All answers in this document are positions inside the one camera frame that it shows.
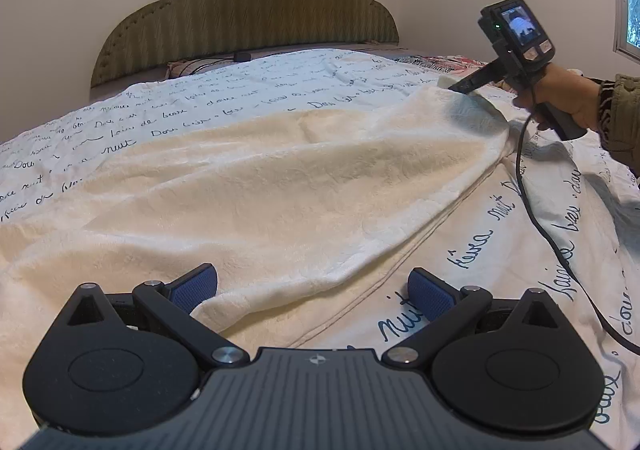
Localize right forearm olive sleeve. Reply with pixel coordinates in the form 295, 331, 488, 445
598, 74, 640, 178

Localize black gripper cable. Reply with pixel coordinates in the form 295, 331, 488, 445
514, 74, 640, 357

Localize white script-print bed cover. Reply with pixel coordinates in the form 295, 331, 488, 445
1, 49, 639, 449

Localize cream fleece pants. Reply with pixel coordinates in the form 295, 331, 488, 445
1, 86, 510, 449

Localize patterned pillow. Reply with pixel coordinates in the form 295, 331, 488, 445
166, 58, 234, 80

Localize person's right hand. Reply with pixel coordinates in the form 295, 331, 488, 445
534, 63, 600, 132

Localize olive green padded headboard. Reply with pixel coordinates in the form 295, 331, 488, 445
91, 0, 399, 87

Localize small black device on bed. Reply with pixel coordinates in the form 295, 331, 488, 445
233, 51, 252, 63

